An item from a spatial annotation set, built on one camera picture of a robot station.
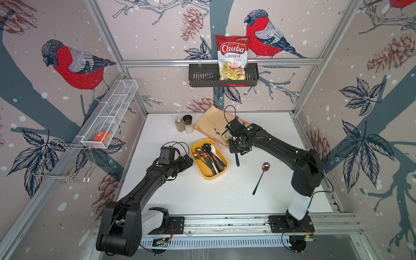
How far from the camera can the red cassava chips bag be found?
0.83 m

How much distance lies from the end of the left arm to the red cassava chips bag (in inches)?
19.3

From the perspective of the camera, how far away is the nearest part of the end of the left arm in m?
0.66
